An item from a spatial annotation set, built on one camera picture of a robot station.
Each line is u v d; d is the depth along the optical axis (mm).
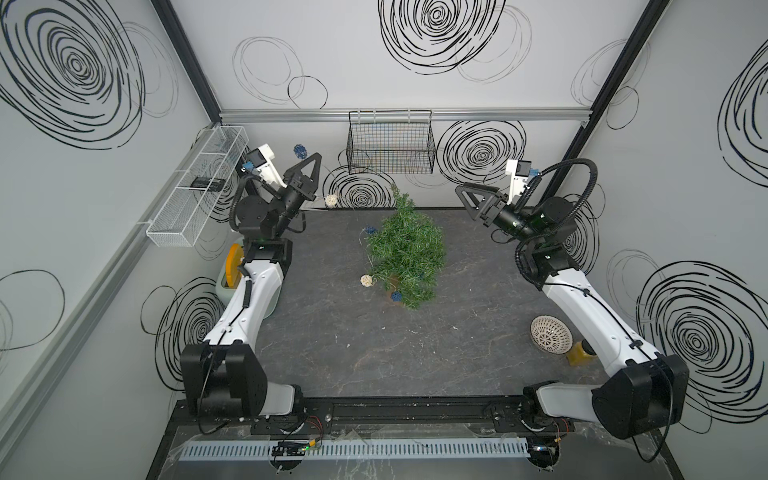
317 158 637
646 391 391
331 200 710
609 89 855
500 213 588
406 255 722
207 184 734
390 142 1239
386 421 738
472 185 665
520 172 576
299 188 582
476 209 583
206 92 850
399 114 908
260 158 563
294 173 616
